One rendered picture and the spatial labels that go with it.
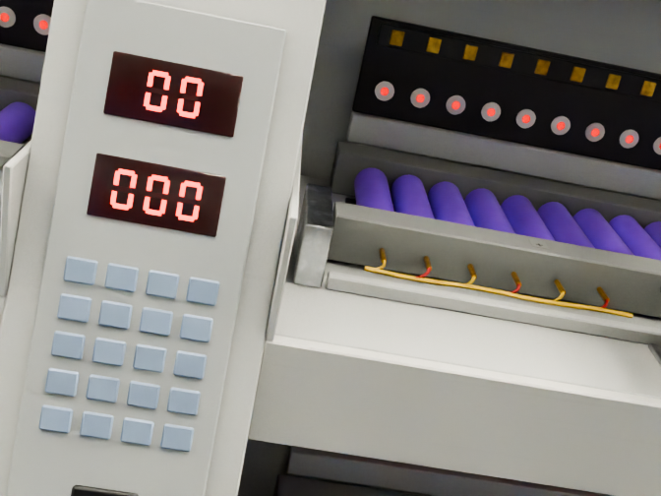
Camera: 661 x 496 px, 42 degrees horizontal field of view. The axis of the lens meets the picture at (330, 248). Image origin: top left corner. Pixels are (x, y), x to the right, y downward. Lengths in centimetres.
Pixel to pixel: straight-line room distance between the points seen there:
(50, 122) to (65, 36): 3
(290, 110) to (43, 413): 14
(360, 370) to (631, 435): 11
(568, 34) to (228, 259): 31
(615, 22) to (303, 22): 29
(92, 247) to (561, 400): 18
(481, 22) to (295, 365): 28
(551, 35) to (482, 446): 28
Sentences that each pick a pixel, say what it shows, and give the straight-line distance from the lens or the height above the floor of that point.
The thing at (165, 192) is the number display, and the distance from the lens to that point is 31.
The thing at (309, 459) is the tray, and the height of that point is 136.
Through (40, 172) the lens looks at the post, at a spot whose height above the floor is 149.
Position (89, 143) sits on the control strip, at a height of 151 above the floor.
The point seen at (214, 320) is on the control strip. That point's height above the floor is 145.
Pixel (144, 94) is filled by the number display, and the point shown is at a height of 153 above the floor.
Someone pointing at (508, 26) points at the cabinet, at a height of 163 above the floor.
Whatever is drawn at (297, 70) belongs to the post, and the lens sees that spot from 31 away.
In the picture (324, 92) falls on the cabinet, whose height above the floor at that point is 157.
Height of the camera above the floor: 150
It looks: 3 degrees down
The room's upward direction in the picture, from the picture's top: 10 degrees clockwise
